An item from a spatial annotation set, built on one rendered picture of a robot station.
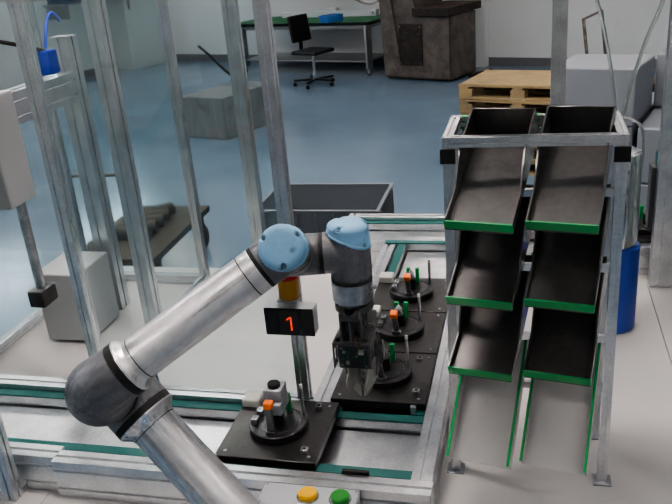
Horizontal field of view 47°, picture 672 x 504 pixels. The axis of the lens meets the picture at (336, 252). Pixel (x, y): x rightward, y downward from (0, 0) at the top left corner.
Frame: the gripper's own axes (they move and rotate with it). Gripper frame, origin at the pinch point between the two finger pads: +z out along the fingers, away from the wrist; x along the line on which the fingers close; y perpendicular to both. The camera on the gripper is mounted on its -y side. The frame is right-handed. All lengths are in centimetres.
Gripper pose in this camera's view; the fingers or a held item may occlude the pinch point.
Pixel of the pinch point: (363, 387)
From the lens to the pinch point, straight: 153.3
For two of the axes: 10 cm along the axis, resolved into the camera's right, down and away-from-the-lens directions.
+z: 0.8, 9.2, 3.8
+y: -2.3, 3.9, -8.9
